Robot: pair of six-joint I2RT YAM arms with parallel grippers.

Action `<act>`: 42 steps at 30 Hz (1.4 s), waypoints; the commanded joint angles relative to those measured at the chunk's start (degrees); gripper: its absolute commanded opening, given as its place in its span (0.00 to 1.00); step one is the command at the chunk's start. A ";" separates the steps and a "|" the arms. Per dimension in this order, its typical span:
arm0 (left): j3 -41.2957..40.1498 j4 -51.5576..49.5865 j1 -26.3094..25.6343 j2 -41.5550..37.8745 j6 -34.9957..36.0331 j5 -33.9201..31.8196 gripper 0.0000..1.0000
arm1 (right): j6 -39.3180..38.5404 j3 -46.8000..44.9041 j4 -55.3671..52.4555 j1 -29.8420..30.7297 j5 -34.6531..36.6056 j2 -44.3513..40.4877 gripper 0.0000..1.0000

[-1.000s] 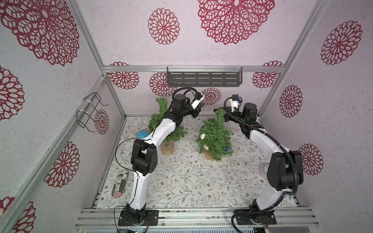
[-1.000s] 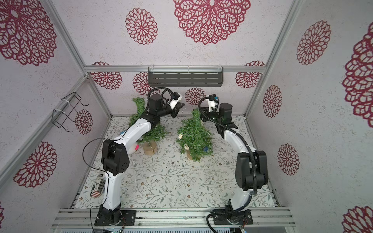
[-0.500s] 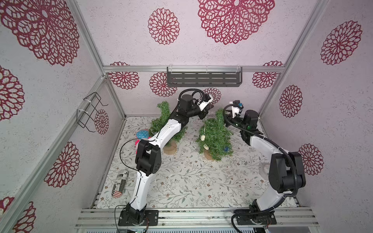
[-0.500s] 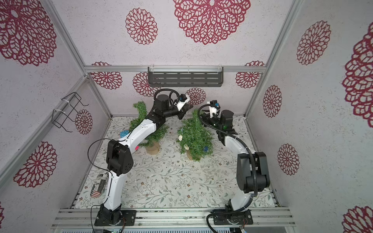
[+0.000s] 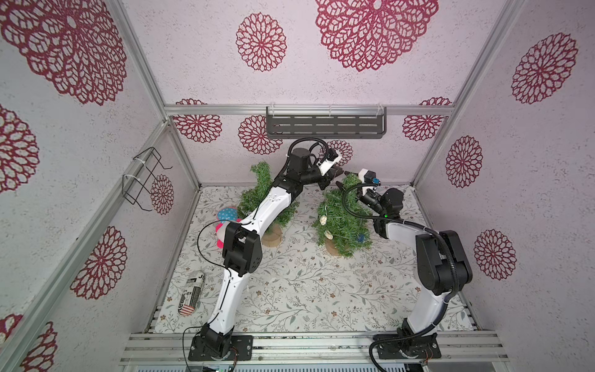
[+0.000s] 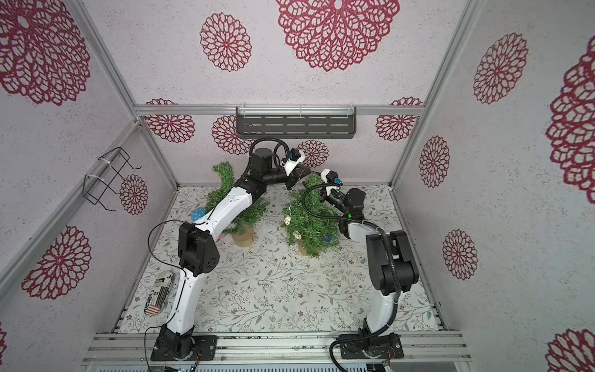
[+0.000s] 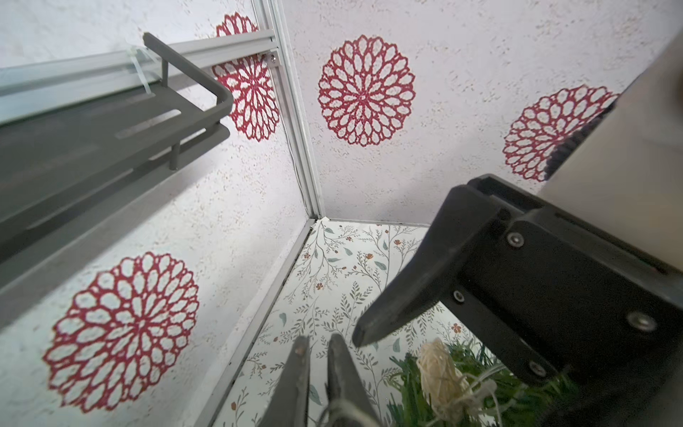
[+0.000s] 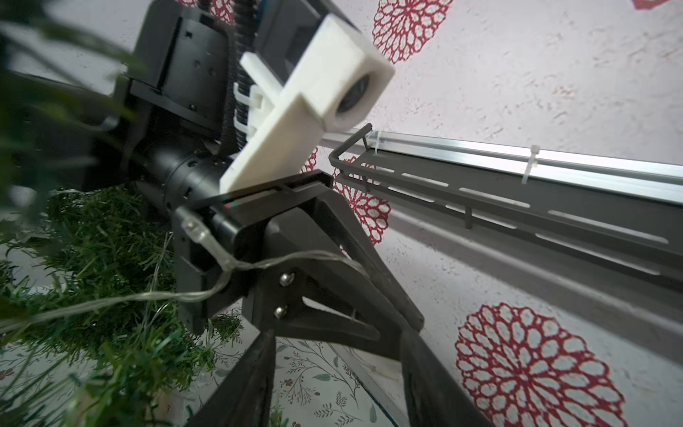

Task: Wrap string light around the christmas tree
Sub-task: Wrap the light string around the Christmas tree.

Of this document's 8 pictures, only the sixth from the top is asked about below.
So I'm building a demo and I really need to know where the small green christmas tree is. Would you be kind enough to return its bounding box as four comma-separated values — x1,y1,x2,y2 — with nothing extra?
282,175,339,257
201,161,268,248

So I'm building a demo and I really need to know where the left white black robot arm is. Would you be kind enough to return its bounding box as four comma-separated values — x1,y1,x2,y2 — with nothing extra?
156,148,310,358

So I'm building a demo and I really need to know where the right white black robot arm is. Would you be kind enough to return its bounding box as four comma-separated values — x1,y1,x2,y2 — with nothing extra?
320,184,419,337

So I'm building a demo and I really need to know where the pink white plush toy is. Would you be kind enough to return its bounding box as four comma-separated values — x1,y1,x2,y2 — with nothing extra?
191,207,226,241

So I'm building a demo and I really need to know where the flag patterned small can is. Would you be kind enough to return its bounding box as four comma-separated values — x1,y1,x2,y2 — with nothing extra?
143,271,174,316

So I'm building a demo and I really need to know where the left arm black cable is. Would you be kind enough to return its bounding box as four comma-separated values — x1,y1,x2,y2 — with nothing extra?
143,137,289,372

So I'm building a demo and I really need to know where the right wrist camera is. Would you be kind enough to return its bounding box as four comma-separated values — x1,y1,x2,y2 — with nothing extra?
321,168,342,196

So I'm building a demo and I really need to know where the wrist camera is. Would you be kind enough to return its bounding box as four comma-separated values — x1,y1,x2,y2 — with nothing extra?
321,168,342,196
283,148,306,176

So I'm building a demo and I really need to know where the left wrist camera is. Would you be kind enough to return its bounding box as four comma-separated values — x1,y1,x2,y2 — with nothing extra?
283,148,306,176

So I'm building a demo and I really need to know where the grey wall shelf rack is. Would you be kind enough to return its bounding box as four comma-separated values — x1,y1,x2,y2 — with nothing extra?
236,106,357,140

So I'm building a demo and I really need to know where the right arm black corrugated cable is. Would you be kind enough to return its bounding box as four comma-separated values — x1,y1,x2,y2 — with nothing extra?
301,182,403,372

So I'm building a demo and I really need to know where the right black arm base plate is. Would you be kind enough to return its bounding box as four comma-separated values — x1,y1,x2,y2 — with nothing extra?
338,333,404,360

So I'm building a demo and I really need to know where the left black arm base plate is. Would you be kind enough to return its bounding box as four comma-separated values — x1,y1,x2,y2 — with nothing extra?
150,336,218,362

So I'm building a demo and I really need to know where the aluminium mounting rail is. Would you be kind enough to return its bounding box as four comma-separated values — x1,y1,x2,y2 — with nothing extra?
81,331,472,366

